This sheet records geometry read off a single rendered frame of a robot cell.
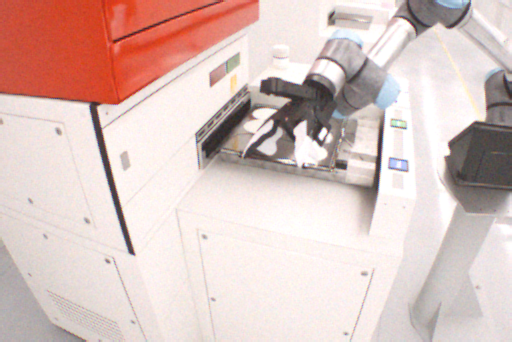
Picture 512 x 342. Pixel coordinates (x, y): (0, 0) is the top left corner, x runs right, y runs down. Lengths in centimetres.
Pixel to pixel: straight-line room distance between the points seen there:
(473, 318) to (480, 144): 103
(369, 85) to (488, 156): 59
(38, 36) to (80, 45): 12
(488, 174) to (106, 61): 114
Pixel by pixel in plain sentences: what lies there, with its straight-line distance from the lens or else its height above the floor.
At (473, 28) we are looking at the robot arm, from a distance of 113.
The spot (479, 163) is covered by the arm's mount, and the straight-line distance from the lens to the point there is 127.
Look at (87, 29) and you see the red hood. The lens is 69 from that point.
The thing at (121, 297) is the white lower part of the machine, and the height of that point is 59.
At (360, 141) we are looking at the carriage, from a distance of 128.
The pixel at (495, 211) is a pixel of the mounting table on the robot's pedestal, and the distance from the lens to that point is 124.
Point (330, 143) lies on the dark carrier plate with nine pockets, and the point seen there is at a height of 90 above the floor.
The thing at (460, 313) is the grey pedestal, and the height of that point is 3.
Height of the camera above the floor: 148
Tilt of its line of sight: 33 degrees down
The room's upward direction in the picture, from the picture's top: straight up
